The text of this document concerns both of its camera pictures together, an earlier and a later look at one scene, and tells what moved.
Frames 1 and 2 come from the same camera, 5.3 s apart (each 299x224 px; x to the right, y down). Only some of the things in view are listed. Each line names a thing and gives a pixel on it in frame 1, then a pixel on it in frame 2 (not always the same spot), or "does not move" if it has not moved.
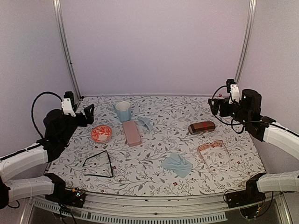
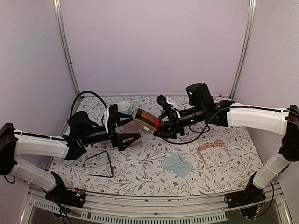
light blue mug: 123,108 does not move
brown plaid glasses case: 201,127 -> 146,119
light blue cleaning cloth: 178,164 does not move
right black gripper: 224,102 -> 170,125
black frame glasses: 110,164 does not move
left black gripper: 89,116 -> 117,139
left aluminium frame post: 57,6 does not move
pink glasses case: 131,132 does not move
